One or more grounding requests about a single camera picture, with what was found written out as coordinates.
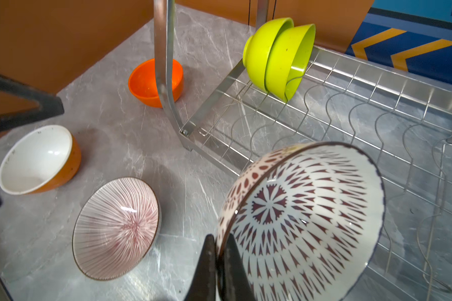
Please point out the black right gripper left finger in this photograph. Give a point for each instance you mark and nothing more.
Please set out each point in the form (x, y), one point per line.
(203, 287)

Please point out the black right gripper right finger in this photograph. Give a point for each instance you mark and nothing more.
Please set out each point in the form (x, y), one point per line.
(234, 284)

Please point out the white maroon patterned bowl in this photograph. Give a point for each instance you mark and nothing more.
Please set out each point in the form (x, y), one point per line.
(306, 219)

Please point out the lime green bowl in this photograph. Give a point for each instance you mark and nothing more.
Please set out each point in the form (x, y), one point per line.
(258, 48)
(288, 61)

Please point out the stainless steel dish rack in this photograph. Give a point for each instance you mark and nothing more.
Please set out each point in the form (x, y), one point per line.
(403, 122)

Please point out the white bowl orange outside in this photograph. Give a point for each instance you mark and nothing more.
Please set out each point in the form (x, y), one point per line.
(42, 160)

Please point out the orange plastic bowl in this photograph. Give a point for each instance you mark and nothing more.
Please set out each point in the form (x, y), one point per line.
(142, 83)

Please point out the pink striped ceramic bowl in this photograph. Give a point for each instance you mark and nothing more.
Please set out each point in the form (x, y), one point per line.
(116, 228)

